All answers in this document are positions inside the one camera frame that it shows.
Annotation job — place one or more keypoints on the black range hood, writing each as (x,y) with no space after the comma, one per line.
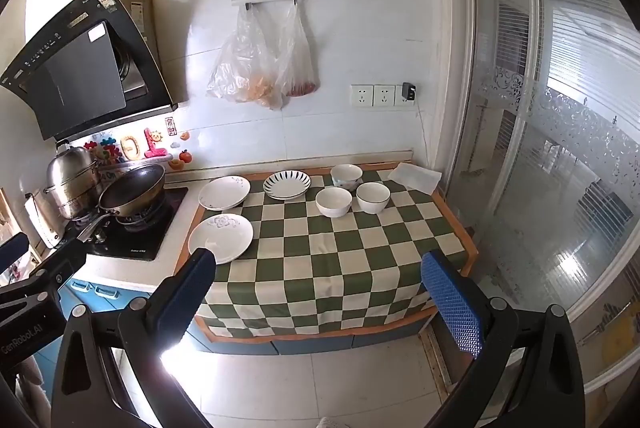
(75,72)

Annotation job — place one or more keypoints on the blue base cabinet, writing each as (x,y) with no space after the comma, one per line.
(107,300)

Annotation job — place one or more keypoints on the white plate with embossed flower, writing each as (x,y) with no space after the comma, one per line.
(222,235)

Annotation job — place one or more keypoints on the dark frying pan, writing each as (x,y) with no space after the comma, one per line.
(132,190)

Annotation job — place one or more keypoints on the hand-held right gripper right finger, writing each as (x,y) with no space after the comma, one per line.
(454,304)

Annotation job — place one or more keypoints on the frosted sliding glass door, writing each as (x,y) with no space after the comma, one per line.
(550,157)

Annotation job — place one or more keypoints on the white bowl with blue print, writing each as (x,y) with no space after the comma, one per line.
(346,175)

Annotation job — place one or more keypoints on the group of colourful wall stickers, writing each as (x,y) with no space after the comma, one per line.
(131,147)

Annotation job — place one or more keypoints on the white plate with small flowers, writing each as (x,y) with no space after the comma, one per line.
(224,193)

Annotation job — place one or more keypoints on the white paper sheet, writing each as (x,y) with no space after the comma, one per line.
(414,179)

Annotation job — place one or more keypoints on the white wall socket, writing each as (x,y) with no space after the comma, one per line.
(398,95)
(385,95)
(362,95)

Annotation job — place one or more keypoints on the white electric kettle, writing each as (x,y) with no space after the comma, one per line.
(44,220)

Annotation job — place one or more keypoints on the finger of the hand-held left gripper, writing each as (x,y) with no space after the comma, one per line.
(14,247)
(62,263)

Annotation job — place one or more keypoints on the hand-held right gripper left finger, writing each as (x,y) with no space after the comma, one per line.
(194,284)

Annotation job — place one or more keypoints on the white plate with black stripes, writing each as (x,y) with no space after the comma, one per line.
(287,184)

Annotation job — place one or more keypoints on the green white checkered tablecloth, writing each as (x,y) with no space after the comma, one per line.
(320,268)

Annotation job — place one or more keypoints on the white ceramic bowl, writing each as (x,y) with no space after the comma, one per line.
(332,202)
(373,198)

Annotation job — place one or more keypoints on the black plug adapter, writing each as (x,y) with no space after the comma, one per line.
(409,90)

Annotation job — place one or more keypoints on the black gas stove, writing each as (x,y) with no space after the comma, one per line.
(135,238)

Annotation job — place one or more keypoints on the stainless steel steamer pot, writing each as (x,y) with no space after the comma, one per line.
(72,180)

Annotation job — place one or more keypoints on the plastic bag with red contents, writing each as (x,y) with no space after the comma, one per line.
(300,67)

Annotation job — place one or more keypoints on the plastic bag with orange contents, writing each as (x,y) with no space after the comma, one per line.
(245,67)

